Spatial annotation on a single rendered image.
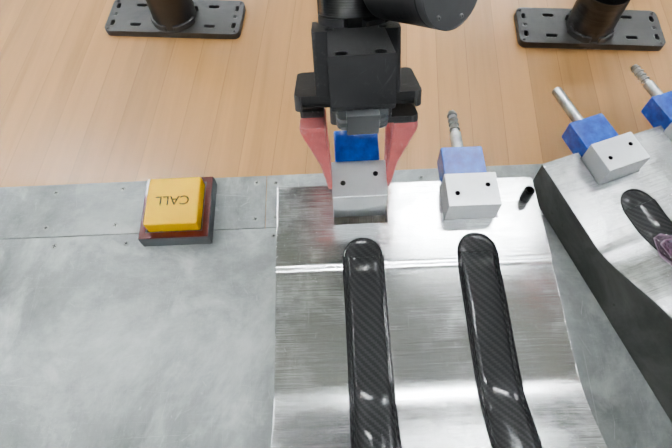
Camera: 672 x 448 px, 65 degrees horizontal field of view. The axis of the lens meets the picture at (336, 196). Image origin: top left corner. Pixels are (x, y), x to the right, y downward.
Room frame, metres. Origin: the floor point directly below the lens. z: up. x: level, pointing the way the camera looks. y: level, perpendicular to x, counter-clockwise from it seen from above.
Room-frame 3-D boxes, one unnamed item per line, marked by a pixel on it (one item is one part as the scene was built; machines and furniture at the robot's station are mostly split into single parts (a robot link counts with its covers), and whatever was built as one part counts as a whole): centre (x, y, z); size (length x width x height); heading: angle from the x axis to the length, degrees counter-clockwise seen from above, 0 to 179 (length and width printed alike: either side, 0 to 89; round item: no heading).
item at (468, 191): (0.29, -0.13, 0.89); 0.13 x 0.05 x 0.05; 179
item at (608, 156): (0.34, -0.29, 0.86); 0.13 x 0.05 x 0.05; 17
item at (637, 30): (0.56, -0.37, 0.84); 0.20 x 0.07 x 0.08; 84
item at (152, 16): (0.62, 0.23, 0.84); 0.20 x 0.07 x 0.08; 84
